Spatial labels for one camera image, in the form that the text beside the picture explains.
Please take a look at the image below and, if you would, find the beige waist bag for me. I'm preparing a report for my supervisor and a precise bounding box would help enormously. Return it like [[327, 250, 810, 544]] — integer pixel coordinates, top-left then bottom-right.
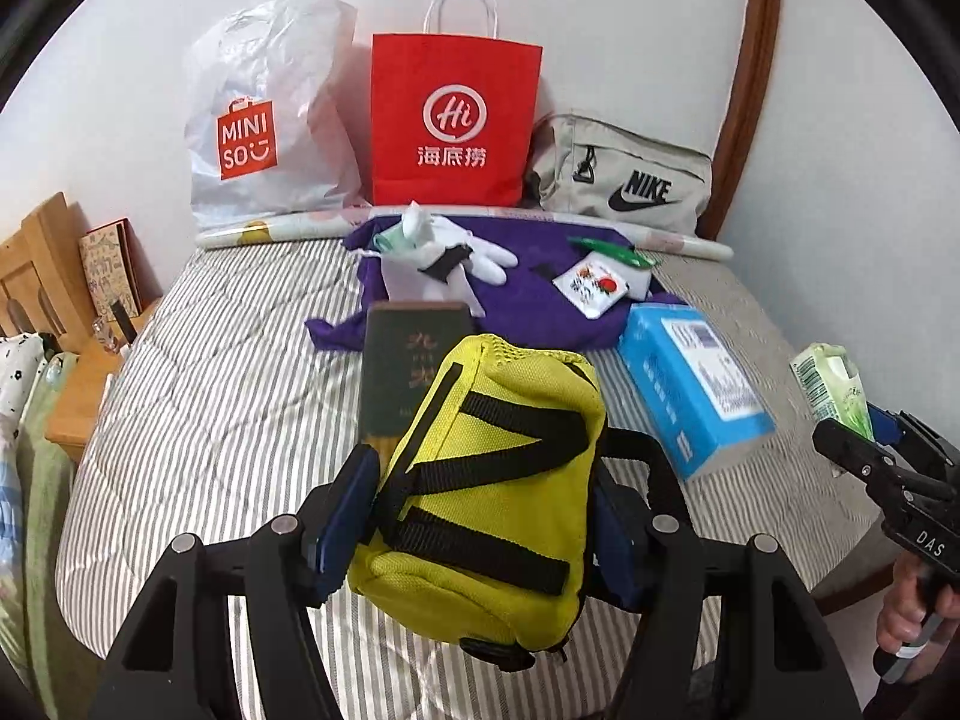
[[525, 111, 713, 235]]

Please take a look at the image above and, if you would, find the striped bed quilt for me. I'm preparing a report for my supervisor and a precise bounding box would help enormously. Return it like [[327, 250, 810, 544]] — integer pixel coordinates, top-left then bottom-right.
[[52, 236, 886, 720]]

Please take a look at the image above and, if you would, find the person's right forearm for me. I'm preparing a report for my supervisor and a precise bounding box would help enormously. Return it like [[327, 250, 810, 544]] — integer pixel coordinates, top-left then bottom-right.
[[862, 637, 960, 720]]

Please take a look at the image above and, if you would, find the white glove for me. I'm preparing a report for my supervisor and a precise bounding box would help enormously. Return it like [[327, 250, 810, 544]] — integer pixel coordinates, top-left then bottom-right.
[[431, 217, 520, 316], [381, 202, 451, 302]]

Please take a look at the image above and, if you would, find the white plastic shopping bag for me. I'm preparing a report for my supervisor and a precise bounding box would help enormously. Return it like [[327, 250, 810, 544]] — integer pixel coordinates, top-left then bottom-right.
[[184, 0, 365, 230]]

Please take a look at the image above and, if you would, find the wooden bed frame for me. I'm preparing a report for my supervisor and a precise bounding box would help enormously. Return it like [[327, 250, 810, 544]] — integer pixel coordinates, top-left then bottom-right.
[[694, 0, 905, 616]]

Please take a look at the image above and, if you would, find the wooden nightstand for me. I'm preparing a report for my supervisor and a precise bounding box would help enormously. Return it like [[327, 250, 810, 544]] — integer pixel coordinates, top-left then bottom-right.
[[45, 298, 164, 466]]

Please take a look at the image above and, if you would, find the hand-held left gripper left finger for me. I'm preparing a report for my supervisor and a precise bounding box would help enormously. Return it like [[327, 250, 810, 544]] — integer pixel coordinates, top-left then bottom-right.
[[90, 442, 383, 720]]

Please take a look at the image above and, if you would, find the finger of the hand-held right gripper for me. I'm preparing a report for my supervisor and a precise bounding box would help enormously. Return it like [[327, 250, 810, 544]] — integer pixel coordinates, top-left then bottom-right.
[[814, 420, 901, 488], [870, 406, 920, 458]]

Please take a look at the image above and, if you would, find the red paper bag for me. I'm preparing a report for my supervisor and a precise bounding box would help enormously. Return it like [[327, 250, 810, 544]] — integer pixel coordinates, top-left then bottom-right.
[[369, 0, 544, 207]]

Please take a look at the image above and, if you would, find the rolled printed mat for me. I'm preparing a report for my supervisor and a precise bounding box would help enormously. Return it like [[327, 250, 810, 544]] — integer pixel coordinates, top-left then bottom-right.
[[195, 204, 736, 262]]

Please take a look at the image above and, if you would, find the green wet wipes packet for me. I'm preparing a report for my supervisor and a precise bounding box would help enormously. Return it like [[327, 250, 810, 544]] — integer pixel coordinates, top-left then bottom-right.
[[789, 343, 875, 440]]

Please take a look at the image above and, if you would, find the floral pillow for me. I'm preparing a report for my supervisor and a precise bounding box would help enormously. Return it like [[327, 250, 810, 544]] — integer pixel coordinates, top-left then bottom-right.
[[0, 334, 47, 421]]

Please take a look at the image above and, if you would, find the blue tissue pack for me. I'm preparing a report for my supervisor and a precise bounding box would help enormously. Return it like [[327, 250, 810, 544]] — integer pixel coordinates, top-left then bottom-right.
[[616, 304, 777, 481]]

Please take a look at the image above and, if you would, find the white sponge block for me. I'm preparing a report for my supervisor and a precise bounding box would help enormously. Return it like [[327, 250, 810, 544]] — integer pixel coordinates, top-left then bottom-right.
[[616, 262, 655, 299]]

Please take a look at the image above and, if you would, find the white red-print snack packet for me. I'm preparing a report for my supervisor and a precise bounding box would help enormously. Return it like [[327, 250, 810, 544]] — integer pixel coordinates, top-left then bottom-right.
[[553, 255, 627, 320]]

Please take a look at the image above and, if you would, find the brown patterned book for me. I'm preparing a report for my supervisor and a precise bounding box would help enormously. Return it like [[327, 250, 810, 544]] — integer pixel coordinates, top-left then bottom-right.
[[79, 219, 145, 320]]

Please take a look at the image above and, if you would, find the pale green blanket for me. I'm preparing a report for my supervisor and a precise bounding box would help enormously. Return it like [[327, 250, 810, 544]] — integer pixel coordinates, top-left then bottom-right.
[[0, 356, 85, 695]]

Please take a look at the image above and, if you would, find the yellow pouch with black straps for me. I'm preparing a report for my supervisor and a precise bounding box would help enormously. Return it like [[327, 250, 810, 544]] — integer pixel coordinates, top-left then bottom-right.
[[346, 334, 608, 672]]

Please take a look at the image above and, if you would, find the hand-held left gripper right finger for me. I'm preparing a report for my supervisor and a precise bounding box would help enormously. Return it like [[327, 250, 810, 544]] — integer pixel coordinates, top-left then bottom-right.
[[592, 427, 863, 720]]

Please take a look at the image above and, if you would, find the dark rectangular tin box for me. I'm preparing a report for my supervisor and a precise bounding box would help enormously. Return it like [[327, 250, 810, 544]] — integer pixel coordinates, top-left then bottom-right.
[[360, 300, 470, 466]]

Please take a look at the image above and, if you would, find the purple cloth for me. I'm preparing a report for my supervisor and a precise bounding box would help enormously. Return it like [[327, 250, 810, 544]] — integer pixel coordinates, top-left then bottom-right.
[[305, 214, 687, 355]]

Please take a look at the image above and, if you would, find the person's right hand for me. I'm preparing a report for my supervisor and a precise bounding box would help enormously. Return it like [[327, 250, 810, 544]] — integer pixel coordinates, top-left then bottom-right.
[[876, 559, 955, 653]]

